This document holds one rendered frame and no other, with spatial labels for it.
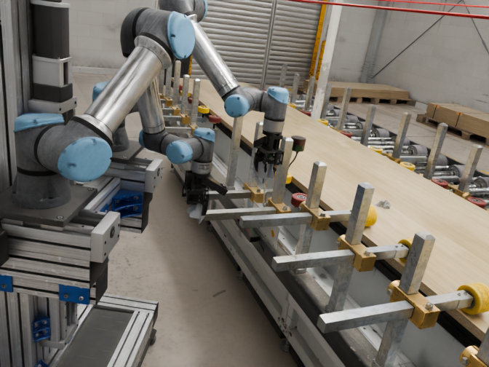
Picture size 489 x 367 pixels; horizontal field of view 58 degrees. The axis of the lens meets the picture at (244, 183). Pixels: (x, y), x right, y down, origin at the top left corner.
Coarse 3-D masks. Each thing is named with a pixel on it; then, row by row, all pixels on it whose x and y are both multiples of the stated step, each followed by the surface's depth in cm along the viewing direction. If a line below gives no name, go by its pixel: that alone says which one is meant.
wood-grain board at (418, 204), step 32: (288, 128) 286; (320, 128) 298; (320, 160) 231; (352, 160) 239; (384, 160) 247; (352, 192) 194; (384, 192) 199; (416, 192) 205; (448, 192) 211; (384, 224) 167; (416, 224) 171; (448, 224) 175; (480, 224) 180; (448, 256) 150; (480, 256) 153; (448, 288) 131; (480, 320) 118
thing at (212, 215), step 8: (240, 208) 173; (248, 208) 174; (256, 208) 175; (264, 208) 176; (272, 208) 177; (296, 208) 180; (208, 216) 165; (216, 216) 167; (224, 216) 168; (232, 216) 169
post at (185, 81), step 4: (184, 76) 297; (188, 76) 298; (184, 80) 298; (188, 80) 299; (184, 84) 299; (188, 84) 300; (184, 88) 300; (184, 92) 301; (184, 96) 302; (184, 100) 303; (184, 104) 304; (180, 108) 308; (184, 108) 306; (180, 112) 308; (184, 112) 307; (180, 124) 309
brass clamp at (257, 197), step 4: (244, 184) 206; (244, 188) 205; (248, 188) 201; (252, 188) 200; (256, 188) 201; (252, 192) 198; (256, 192) 196; (252, 196) 198; (256, 196) 196; (260, 196) 197; (252, 200) 198; (256, 200) 197; (260, 200) 198
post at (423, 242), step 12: (420, 240) 108; (432, 240) 107; (420, 252) 108; (408, 264) 112; (420, 264) 109; (408, 276) 112; (420, 276) 111; (408, 288) 112; (396, 324) 116; (384, 336) 120; (396, 336) 118; (384, 348) 121; (396, 348) 120; (384, 360) 121
